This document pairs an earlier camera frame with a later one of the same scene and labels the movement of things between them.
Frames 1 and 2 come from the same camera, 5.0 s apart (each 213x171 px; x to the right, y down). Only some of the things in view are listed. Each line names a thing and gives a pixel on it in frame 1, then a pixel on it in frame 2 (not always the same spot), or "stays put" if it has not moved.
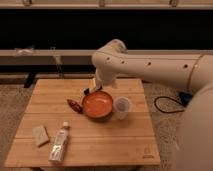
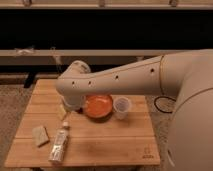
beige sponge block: [39, 135] stays put
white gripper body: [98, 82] to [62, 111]
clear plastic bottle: [58, 145] stays put
